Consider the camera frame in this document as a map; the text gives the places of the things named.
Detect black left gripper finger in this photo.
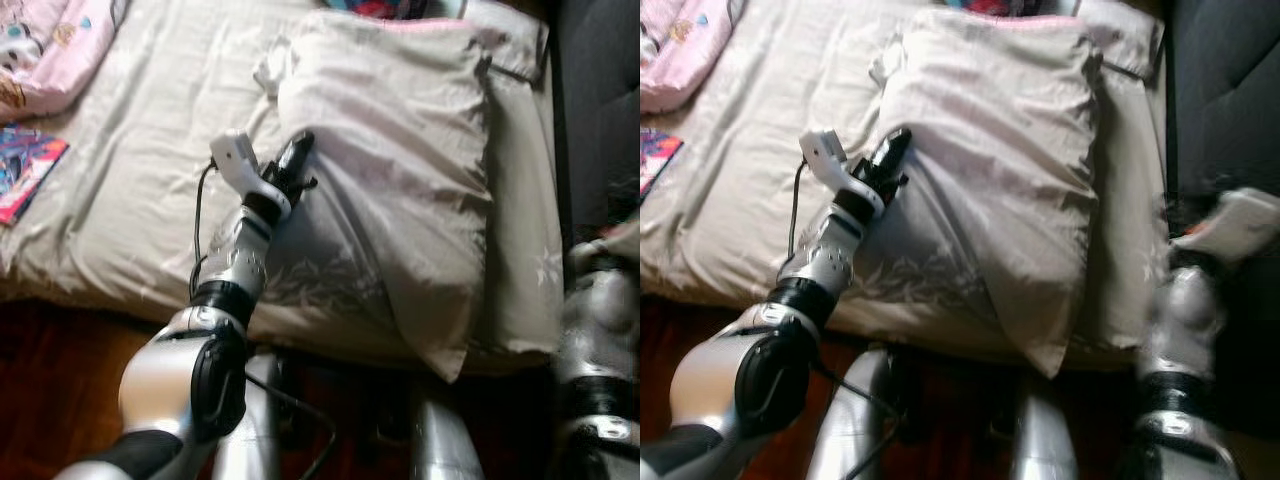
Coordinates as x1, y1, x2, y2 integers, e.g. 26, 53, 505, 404
874, 127, 914, 179
279, 130, 317, 179

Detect large beige pillow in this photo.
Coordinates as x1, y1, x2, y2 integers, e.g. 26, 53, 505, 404
870, 8, 1106, 379
275, 10, 496, 383

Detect colourful comic book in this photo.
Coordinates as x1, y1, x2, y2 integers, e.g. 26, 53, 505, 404
640, 127, 684, 206
0, 125, 71, 227

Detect beige floral bed sheet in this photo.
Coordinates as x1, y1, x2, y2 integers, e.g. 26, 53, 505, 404
640, 0, 1171, 371
0, 0, 566, 376

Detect red white blue bolster pillow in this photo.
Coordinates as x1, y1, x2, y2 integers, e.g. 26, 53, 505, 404
320, 0, 441, 21
940, 0, 1061, 19

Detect pink cartoon print quilt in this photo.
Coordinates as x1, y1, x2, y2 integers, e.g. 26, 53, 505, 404
640, 0, 741, 114
0, 0, 119, 123

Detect silver left robot leg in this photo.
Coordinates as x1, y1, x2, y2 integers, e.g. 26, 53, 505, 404
805, 348, 896, 480
210, 350, 286, 480

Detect silver robot leg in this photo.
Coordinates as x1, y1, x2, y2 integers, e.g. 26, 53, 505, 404
1010, 395, 1086, 480
805, 348, 896, 480
410, 395, 486, 480
210, 350, 286, 480

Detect dark grey upholstered sofa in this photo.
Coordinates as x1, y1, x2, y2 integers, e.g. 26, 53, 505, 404
1165, 0, 1280, 441
550, 0, 641, 241

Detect silver right robot leg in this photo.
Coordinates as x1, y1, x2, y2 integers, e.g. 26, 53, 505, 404
1010, 395, 1086, 480
410, 395, 486, 480

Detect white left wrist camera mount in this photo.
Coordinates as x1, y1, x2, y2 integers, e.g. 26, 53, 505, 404
798, 128, 886, 219
210, 130, 293, 223

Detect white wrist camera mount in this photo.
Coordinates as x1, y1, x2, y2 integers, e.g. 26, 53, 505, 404
210, 130, 293, 223
1170, 188, 1280, 263
798, 128, 886, 219

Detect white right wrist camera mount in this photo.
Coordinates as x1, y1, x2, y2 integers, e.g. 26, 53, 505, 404
1170, 188, 1280, 263

